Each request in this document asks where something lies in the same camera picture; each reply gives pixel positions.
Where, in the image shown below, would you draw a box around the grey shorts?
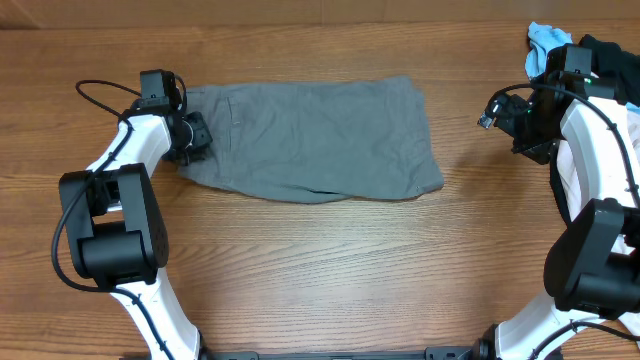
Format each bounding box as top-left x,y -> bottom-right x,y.
178,76 -> 444,204

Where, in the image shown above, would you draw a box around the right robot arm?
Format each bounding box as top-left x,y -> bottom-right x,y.
464,44 -> 639,359

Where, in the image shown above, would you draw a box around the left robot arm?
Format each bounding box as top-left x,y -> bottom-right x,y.
51,69 -> 212,360

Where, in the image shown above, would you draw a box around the light blue cloth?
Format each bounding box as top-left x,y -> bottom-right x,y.
524,22 -> 639,114

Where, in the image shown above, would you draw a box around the pale pink garment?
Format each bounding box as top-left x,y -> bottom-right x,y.
555,139 -> 640,336

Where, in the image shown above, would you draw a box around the black garment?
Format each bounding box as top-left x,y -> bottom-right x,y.
550,35 -> 639,224

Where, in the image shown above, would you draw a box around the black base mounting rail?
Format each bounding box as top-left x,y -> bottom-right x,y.
201,346 -> 472,360

